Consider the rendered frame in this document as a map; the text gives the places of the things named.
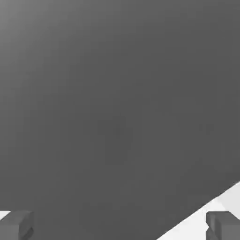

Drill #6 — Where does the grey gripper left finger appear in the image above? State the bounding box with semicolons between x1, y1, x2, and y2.
0;210;35;240

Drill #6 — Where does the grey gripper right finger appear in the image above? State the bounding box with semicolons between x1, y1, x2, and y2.
205;210;240;240

